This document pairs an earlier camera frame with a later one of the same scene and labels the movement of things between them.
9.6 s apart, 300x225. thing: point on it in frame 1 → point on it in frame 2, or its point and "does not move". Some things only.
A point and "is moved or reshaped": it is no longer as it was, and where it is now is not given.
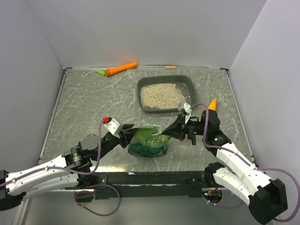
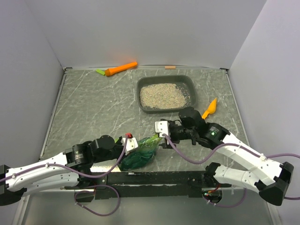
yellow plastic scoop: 213,105 does not move
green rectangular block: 100,71 does not move
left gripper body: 109,143 → 116,152
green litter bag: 148,141 is moved or reshaped
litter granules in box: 167,96 does not move
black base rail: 154,185 does not move
